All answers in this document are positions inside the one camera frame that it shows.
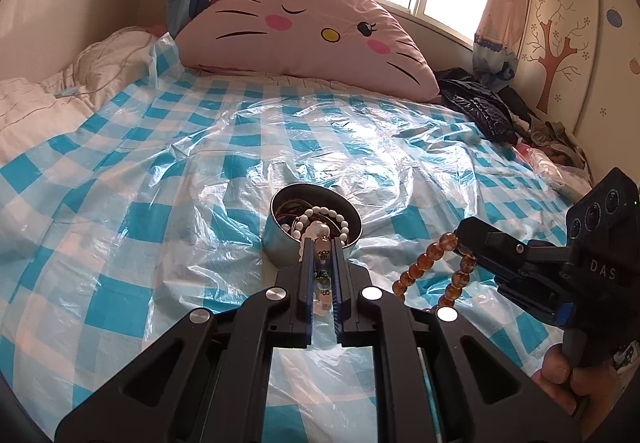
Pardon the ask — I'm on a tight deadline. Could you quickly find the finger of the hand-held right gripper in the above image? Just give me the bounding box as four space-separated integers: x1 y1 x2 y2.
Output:
456 217 572 271
479 263 577 327

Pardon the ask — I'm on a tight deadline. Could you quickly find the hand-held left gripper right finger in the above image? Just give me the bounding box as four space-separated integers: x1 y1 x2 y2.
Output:
327 238 583 443

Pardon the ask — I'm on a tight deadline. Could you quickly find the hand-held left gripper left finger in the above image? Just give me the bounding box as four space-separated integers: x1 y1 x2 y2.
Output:
54 238 317 443

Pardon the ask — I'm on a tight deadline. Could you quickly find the round metal tin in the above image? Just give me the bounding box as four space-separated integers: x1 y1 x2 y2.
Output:
261 184 363 269

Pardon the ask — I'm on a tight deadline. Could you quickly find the white charm bead bracelet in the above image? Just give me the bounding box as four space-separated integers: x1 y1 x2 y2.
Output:
299 220 335 316

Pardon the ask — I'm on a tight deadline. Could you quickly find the amber bead bracelet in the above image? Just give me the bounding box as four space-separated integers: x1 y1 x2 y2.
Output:
391 230 478 314

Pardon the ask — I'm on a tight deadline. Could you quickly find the person's right hand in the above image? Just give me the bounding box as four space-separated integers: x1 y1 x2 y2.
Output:
532 344 627 420

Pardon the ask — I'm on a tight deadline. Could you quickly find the clear plastic bag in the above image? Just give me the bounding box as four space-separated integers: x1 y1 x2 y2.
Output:
515 143 596 199

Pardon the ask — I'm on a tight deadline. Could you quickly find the pile of clothes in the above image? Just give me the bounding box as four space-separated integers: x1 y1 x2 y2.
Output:
515 116 588 169

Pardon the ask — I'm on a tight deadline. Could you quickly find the black puffer jacket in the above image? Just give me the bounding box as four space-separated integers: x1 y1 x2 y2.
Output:
437 67 521 144

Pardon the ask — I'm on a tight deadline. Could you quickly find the wardrobe with tree decal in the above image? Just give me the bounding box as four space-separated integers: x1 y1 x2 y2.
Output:
515 0 640 189

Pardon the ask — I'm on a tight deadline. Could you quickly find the blue checkered plastic sheet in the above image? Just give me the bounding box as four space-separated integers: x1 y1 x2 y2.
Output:
0 33 596 443

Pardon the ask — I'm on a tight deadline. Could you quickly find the pink cat face pillow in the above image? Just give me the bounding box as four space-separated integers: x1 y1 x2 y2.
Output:
172 0 441 103

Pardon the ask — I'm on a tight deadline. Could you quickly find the white quilt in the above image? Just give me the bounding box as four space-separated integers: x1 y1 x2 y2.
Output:
0 26 161 136

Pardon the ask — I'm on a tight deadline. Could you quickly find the white oval bead bracelet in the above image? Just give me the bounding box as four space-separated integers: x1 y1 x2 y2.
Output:
277 206 351 244

